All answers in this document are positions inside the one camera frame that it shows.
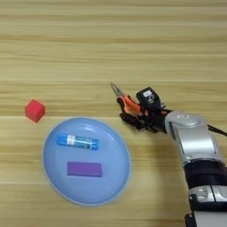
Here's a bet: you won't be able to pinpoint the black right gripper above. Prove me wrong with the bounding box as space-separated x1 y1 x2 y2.
119 102 173 135

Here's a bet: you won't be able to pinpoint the orange black needle-nose pliers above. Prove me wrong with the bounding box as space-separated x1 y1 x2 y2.
110 82 144 116

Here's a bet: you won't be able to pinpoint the blue glue stick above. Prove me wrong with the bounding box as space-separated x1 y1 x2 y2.
55 133 100 152

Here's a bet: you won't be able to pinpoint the purple rectangular block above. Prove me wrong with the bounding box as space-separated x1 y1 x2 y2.
67 160 104 178

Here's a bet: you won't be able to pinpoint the red cube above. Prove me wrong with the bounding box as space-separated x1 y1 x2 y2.
24 98 46 123

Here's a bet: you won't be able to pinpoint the small black box white label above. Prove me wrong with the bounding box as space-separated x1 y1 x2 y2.
135 86 162 111

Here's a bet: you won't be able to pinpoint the light blue round plate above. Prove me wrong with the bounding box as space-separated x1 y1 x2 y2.
43 116 132 207

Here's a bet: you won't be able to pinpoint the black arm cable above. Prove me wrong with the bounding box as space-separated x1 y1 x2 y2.
206 123 227 137

